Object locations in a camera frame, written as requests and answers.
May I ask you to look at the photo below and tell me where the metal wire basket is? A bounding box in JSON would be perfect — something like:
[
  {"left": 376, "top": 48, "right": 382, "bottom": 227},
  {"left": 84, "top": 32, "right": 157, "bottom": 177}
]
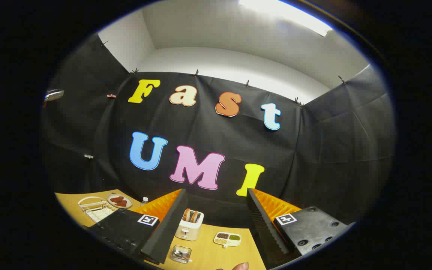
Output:
[{"left": 170, "top": 245, "right": 193, "bottom": 264}]

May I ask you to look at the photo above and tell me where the white divided tray with beans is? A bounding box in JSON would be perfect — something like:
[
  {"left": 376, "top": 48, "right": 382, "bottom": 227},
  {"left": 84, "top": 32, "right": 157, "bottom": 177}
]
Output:
[{"left": 213, "top": 232, "right": 242, "bottom": 248}]

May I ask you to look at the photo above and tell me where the white wire dish rack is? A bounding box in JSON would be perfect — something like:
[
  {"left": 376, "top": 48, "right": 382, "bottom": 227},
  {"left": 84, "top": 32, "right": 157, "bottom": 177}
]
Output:
[{"left": 78, "top": 196, "right": 115, "bottom": 224}]

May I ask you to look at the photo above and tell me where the white toaster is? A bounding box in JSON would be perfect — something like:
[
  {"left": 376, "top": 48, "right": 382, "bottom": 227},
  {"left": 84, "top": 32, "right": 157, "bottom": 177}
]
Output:
[{"left": 175, "top": 211, "right": 204, "bottom": 241}]

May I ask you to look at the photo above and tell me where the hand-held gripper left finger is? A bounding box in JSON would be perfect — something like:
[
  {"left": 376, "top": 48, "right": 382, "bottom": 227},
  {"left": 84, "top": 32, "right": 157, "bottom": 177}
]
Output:
[{"left": 83, "top": 189, "right": 188, "bottom": 266}]

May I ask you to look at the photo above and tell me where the small plate with sausages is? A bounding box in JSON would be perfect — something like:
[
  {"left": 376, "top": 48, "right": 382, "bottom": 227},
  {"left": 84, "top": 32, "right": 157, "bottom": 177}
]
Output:
[{"left": 106, "top": 193, "right": 133, "bottom": 209}]

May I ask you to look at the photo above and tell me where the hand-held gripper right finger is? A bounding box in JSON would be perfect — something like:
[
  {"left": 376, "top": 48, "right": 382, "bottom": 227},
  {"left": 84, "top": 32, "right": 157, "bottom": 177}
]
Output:
[{"left": 247, "top": 188, "right": 356, "bottom": 270}]

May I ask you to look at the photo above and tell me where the silver clamp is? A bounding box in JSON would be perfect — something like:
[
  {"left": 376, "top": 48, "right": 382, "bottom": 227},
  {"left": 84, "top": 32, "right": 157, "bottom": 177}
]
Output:
[{"left": 43, "top": 89, "right": 65, "bottom": 102}]

